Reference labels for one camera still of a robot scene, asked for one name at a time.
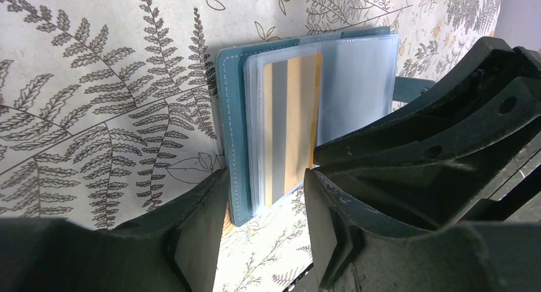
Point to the gold striped card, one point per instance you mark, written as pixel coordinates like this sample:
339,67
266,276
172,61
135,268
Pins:
291,92

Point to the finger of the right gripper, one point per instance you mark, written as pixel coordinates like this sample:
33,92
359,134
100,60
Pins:
486,167
482,73

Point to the blue leather card holder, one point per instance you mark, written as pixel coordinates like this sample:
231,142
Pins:
357,87

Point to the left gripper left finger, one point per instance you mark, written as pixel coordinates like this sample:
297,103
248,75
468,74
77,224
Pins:
172,248

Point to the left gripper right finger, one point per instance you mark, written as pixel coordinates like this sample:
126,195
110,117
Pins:
357,248

